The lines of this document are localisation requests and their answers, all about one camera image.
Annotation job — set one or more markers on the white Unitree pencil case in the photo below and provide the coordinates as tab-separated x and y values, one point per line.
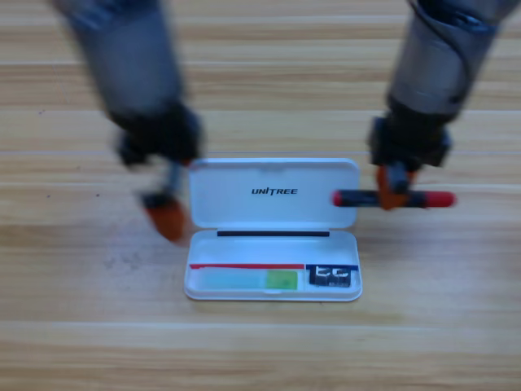
264	212

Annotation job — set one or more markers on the red and black marker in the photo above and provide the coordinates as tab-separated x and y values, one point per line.
435	199

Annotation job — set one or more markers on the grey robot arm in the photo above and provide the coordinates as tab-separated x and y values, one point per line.
130	61
431	61

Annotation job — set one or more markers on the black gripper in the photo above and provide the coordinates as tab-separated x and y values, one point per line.
163	134
407	142

